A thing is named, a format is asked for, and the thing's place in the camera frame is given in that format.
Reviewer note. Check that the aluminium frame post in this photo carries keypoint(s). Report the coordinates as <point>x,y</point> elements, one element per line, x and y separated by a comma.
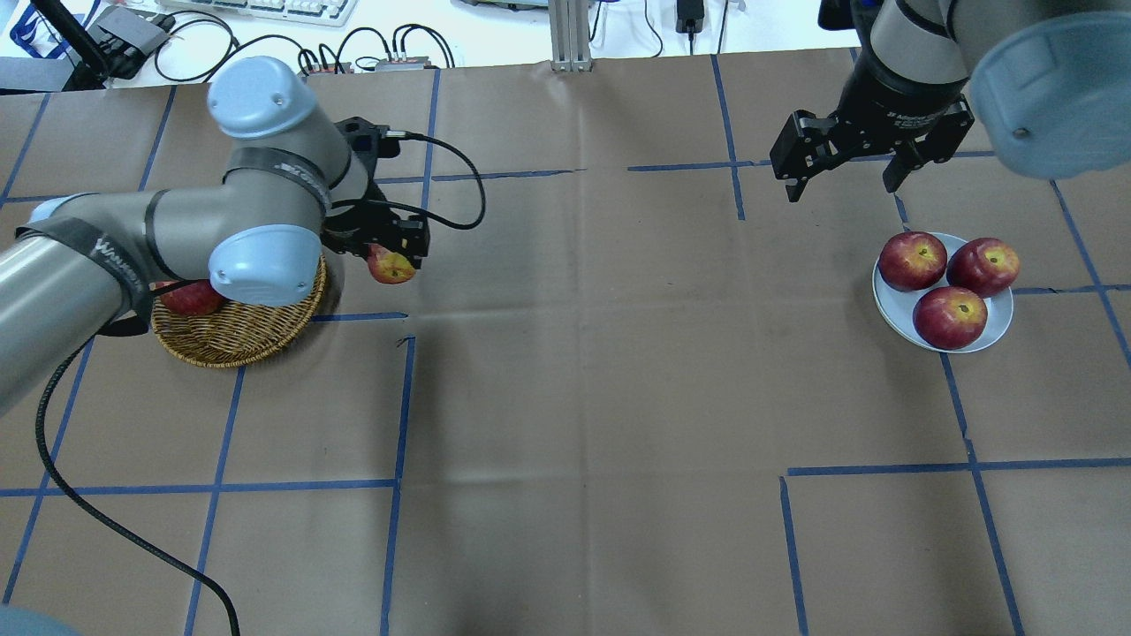
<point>569,36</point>

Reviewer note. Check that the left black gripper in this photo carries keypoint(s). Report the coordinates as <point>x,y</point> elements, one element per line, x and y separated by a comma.
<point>345,238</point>

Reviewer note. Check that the red apple on plate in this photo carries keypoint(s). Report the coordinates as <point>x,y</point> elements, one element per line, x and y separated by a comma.
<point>950,318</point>
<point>985,266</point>
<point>912,261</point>

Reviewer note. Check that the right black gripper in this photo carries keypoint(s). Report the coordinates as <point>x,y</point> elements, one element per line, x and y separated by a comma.
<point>901,104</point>

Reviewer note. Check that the red apple on plate front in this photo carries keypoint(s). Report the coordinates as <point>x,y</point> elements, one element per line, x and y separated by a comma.
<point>950,318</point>

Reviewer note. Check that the red apple on plate back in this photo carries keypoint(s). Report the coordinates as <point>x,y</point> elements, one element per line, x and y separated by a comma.
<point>985,266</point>

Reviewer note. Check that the red apple on plate left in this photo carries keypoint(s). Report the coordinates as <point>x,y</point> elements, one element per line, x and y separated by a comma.
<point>912,261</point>

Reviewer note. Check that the white keyboard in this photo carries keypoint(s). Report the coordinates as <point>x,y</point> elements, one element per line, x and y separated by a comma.
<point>312,13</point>

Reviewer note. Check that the brown wicker basket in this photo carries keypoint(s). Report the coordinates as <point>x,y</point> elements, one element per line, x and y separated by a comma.
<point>236,335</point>

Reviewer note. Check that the black power adapter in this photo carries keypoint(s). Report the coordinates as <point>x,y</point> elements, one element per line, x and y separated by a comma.
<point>689,16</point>

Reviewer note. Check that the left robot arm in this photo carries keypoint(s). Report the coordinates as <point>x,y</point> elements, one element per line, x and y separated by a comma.
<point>296,184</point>

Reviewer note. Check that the dark red apple in basket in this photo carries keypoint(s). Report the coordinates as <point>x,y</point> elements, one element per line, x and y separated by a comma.
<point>189,297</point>

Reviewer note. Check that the light blue plate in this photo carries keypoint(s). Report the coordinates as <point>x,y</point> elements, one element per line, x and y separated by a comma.
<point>896,307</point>

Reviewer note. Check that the yellow-red apple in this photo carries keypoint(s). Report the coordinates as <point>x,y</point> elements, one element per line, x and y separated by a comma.
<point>387,266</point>

